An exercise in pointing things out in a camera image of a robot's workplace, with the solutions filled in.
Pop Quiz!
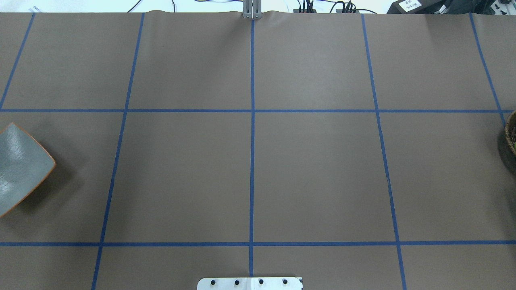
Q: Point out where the grey square plate orange rim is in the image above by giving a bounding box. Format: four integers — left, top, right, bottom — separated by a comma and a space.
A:
0, 122, 56, 217

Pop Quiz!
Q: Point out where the brown woven wicker basket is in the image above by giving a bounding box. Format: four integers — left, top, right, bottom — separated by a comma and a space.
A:
504, 111, 516, 157

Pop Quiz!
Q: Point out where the brown paper table cover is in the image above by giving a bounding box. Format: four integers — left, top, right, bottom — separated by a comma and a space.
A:
1, 11, 515, 290

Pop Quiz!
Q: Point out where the black power adapter box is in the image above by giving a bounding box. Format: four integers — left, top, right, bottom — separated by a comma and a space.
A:
387, 0, 446, 14

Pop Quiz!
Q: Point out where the grey aluminium frame post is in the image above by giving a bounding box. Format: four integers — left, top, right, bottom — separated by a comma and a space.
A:
242, 0, 263, 20

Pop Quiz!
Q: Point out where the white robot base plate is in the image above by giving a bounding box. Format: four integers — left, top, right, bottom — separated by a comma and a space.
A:
197, 277, 304, 290

